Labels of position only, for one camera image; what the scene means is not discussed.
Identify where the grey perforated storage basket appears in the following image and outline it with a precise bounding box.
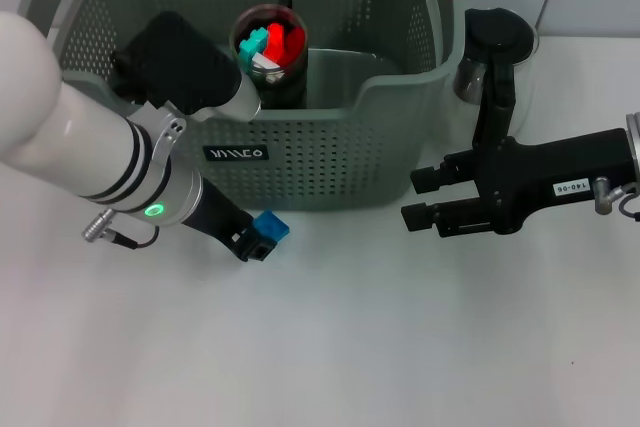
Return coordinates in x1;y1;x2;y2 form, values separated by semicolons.
17;0;467;212

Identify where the teal toy brick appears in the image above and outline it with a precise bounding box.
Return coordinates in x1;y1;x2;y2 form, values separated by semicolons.
237;29;270;64

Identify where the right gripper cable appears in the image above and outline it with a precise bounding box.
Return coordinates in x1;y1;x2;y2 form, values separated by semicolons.
592;175;640;222

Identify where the bright red toy brick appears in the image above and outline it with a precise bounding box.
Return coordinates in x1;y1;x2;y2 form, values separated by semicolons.
264;22;290;61

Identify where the glass coffee pot black handle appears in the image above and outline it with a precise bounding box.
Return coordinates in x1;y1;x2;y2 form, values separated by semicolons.
452;6;541;146

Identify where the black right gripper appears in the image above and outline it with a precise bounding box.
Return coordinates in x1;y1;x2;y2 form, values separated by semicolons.
400;126;639;239

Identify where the blue toy brick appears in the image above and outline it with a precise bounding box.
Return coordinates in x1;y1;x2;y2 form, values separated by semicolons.
252;209;292;249

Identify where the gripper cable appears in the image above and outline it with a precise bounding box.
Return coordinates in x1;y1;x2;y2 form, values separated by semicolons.
592;175;640;222
82;211;162;251

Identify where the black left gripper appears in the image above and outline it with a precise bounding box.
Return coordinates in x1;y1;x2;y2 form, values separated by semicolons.
180;180;276;264

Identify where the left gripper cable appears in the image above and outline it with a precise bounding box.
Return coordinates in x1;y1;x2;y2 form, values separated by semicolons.
82;211;162;251

